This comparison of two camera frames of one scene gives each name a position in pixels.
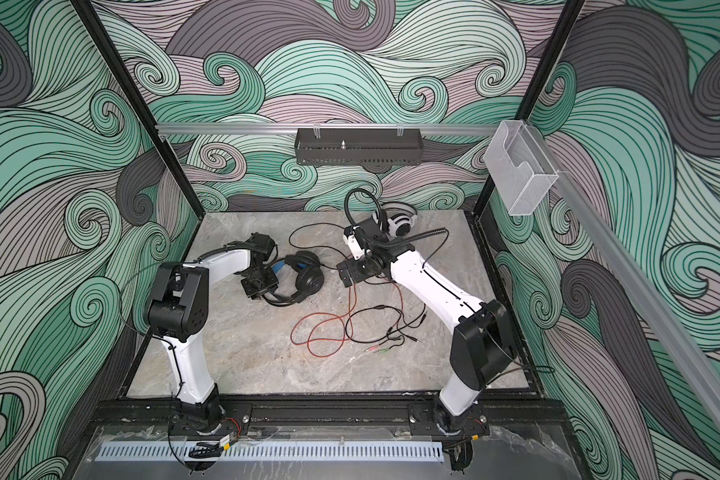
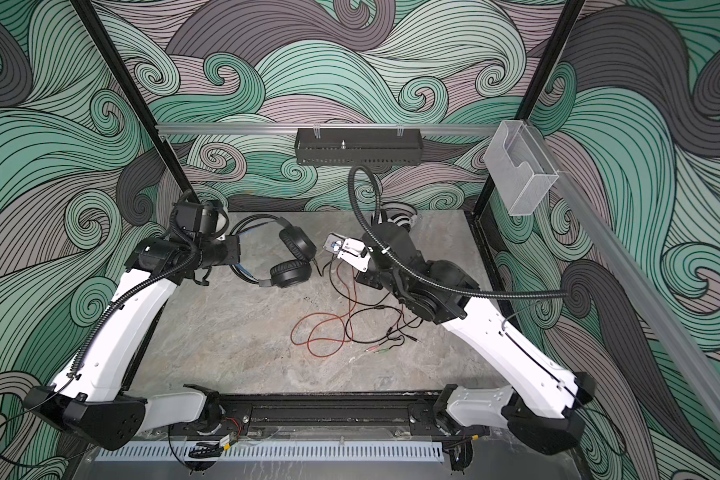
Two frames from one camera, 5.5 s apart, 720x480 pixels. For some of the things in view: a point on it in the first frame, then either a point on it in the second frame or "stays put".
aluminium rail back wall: (323, 127) stays put
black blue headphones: (309, 280) → (289, 273)
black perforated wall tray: (361, 147) stays put
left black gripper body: (260, 283) → (222, 253)
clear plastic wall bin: (520, 168) stays put
